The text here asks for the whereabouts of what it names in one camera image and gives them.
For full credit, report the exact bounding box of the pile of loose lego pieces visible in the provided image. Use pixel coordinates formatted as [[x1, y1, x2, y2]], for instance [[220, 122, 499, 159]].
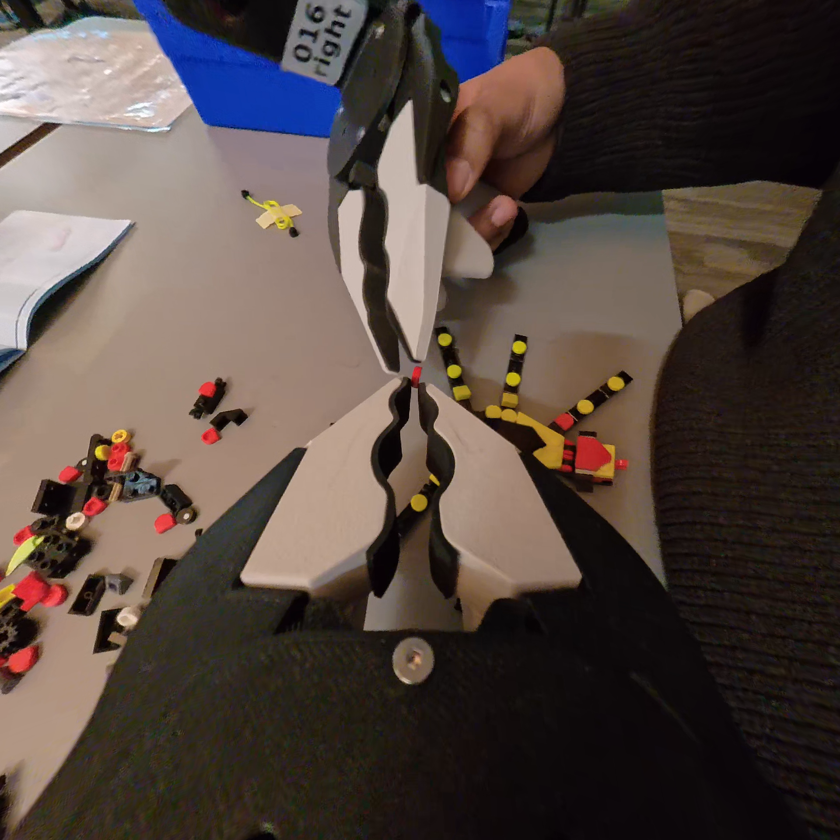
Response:
[[0, 430, 201, 697]]

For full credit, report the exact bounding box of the lego instruction booklet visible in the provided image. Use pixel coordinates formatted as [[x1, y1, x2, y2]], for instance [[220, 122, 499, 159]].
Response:
[[0, 210, 135, 375]]

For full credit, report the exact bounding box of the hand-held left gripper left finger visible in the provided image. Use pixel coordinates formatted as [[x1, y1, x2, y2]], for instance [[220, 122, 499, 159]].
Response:
[[239, 377, 414, 627]]

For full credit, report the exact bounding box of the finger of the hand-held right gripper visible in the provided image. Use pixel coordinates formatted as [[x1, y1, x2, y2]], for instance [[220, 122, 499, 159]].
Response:
[[373, 97, 454, 372], [336, 185, 400, 373]]

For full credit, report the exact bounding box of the black yellow lego spider model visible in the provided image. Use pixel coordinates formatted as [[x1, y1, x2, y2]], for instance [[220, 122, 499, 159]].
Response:
[[392, 325, 634, 539]]

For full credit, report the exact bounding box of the blue plastic bin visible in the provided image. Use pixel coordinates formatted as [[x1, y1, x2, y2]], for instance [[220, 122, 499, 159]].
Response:
[[134, 0, 513, 139]]

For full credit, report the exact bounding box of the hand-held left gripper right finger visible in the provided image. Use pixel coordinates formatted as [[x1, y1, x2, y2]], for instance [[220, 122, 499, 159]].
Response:
[[417, 382, 583, 630]]

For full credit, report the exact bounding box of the clear plastic bag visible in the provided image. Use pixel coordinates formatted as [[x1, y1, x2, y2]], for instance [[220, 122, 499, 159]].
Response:
[[0, 16, 194, 132]]

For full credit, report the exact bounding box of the person's right hand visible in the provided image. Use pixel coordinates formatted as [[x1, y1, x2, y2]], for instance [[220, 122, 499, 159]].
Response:
[[445, 46, 567, 250]]

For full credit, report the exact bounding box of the black red lego clip assembly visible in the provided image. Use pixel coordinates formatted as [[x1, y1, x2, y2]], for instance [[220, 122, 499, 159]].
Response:
[[189, 377, 227, 421]]

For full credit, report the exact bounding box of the person's right forearm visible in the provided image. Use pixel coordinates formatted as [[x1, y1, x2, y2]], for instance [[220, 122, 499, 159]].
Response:
[[521, 0, 840, 204]]

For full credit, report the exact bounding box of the yellow cord with black ends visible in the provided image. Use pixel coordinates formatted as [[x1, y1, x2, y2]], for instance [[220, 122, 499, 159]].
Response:
[[241, 189, 301, 238]]

